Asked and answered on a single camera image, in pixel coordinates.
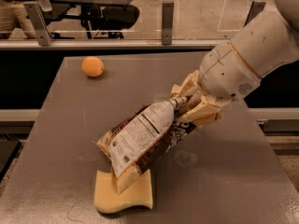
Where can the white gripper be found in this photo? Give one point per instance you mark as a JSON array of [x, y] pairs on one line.
[[226, 73]]

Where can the brown chip bag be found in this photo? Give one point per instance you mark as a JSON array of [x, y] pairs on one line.
[[138, 142]]

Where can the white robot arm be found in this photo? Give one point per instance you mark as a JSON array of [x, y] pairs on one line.
[[267, 42]]

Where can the yellow sponge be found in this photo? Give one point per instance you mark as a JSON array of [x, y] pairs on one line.
[[108, 201]]

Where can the orange fruit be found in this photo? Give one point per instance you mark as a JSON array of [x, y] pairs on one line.
[[92, 66]]

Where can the black office chair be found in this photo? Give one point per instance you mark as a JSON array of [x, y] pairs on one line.
[[108, 20]]

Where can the dark background desk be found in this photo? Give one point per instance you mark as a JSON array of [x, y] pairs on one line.
[[71, 9]]

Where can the glass barrier panel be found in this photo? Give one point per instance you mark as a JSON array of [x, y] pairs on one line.
[[157, 21]]

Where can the seated person in beige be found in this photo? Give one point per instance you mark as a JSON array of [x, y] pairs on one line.
[[13, 14]]

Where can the middle metal bracket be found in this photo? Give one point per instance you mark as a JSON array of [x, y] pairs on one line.
[[167, 22]]

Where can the metal bracket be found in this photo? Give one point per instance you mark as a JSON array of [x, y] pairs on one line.
[[39, 22], [167, 22], [256, 7]]

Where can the right metal bracket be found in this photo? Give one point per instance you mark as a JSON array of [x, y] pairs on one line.
[[256, 7]]

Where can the left metal bracket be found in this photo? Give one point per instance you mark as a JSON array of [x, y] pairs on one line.
[[39, 22]]

